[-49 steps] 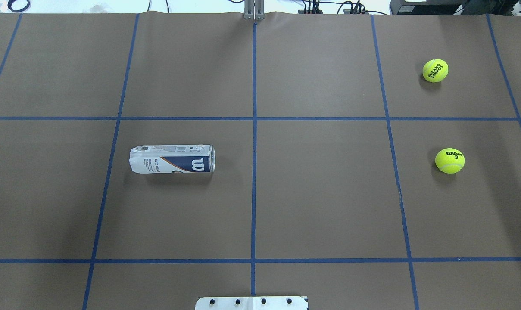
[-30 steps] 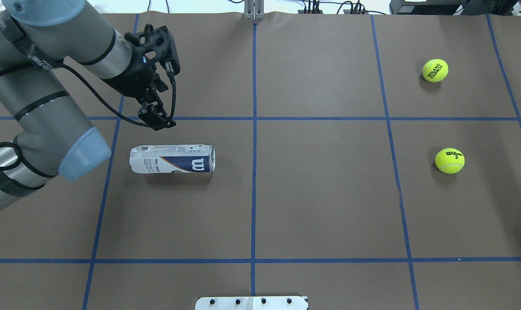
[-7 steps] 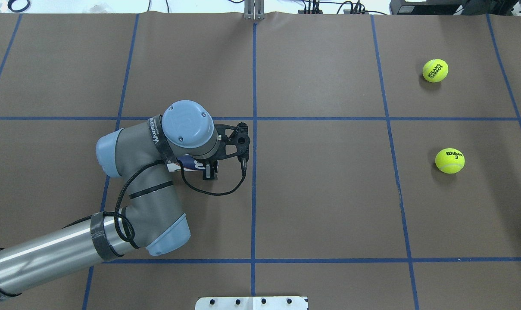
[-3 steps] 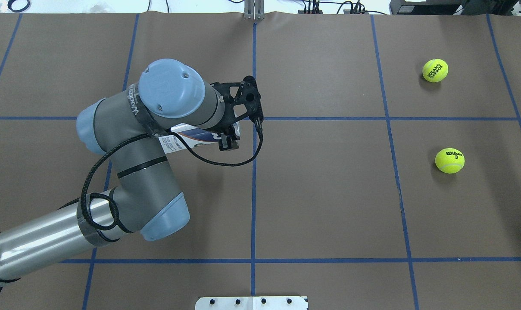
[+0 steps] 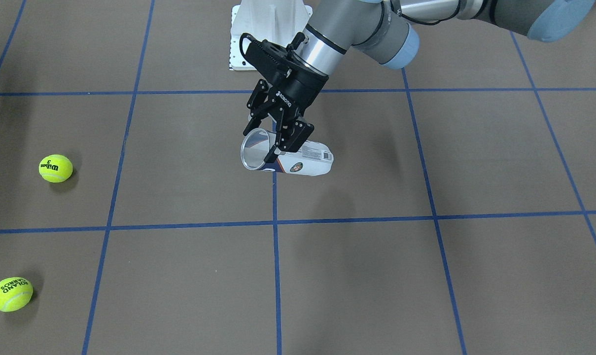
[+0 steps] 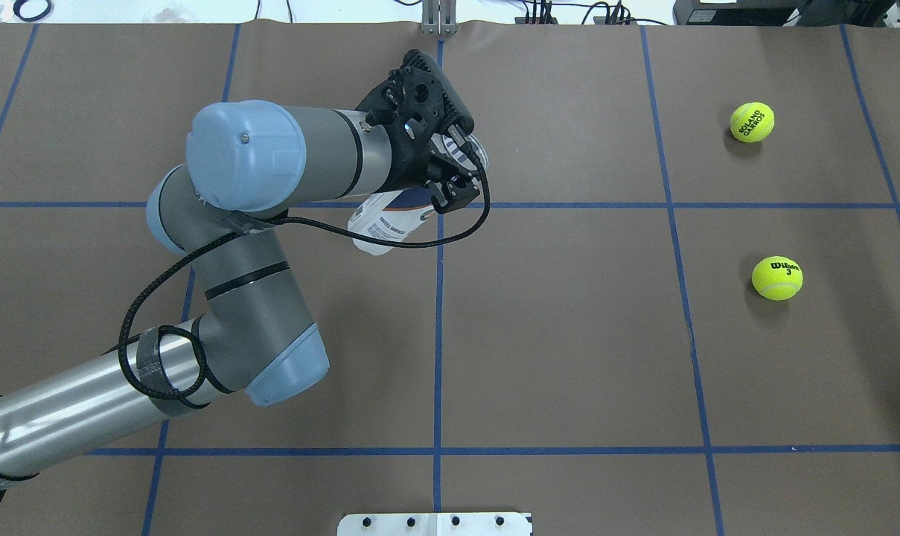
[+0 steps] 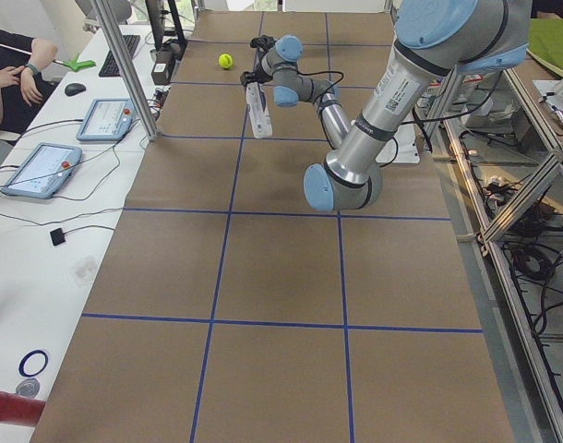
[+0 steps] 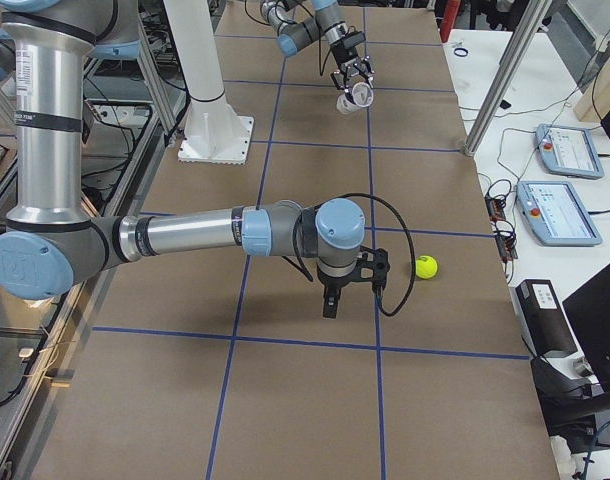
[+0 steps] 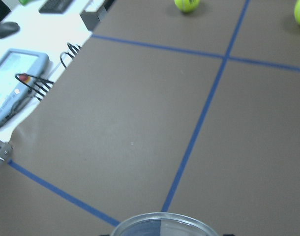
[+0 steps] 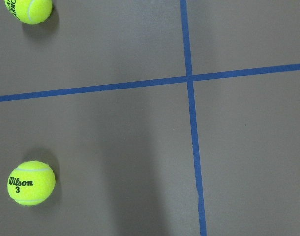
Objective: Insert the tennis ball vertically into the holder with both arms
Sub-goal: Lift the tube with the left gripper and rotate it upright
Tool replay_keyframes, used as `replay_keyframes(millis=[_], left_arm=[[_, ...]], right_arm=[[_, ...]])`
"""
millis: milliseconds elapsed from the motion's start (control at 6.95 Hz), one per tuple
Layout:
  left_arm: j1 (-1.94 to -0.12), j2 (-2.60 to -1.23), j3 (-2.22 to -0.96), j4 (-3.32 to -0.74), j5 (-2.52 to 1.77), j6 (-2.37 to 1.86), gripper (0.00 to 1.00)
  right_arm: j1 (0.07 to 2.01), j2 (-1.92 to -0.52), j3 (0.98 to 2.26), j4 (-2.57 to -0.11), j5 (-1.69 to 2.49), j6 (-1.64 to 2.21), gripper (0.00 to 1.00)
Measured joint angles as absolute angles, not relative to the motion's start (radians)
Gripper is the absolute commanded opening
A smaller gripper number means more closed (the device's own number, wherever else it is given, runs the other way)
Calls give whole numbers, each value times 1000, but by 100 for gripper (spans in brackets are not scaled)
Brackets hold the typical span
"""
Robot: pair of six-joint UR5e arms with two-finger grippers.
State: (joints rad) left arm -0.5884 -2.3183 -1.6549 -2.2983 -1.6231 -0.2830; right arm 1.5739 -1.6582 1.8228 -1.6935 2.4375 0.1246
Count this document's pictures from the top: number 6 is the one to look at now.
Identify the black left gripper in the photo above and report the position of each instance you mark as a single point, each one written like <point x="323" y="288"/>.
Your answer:
<point x="407" y="171"/>

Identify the clear Wilson tennis ball can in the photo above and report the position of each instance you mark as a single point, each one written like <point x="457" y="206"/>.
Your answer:
<point x="391" y="216"/>

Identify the Wilson 3 tennis ball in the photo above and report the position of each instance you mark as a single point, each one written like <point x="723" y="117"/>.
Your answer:
<point x="777" y="278"/>

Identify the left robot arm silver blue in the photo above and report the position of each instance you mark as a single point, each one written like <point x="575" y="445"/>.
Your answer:
<point x="229" y="316"/>

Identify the Roland Garros tennis ball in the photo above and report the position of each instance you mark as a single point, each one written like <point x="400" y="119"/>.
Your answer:
<point x="752" y="122"/>

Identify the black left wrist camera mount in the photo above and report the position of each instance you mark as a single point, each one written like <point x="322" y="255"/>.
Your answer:
<point x="417" y="100"/>

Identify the aluminium frame post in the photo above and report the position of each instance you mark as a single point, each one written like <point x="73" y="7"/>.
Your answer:
<point x="439" y="17"/>

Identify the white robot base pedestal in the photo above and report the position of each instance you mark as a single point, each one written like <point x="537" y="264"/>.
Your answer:
<point x="436" y="523"/>

